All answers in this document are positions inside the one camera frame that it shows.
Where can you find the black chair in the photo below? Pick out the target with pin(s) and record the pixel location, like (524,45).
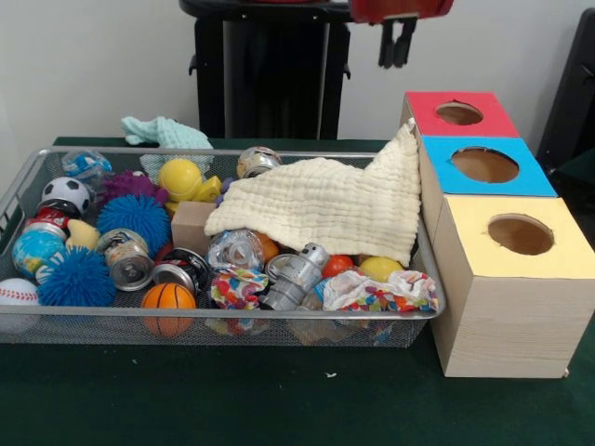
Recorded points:
(574,93)

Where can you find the globe print ball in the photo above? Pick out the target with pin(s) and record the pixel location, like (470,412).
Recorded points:
(32,251)

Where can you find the small orange basketball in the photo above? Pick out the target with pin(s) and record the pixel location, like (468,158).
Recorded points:
(168,297)

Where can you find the small white baseball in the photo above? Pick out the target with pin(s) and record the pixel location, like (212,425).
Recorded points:
(17,292)

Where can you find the dark green table cloth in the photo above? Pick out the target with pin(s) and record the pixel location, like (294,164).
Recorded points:
(279,395)

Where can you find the yellow tennis ball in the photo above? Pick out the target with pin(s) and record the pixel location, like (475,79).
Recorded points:
(179,179)

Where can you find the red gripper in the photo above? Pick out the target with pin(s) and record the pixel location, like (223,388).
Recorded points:
(400,8)

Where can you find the wooden box with three holes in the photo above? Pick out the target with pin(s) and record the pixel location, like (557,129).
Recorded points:
(511,320)

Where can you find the mint green muslin cloth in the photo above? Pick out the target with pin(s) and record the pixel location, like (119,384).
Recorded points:
(172,132)

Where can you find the small soccer ball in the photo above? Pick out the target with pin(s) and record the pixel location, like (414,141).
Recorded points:
(67,192)

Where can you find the cream muslin cloth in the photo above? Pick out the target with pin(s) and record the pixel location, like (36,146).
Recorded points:
(325,204)

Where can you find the silver mesh bin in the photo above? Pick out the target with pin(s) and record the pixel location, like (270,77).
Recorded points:
(93,327)

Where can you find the blue spiky ball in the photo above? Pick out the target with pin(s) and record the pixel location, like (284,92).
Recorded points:
(76,279)
(132,218)

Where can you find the silver plastic toy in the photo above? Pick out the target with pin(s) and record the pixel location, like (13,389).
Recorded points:
(297,279)

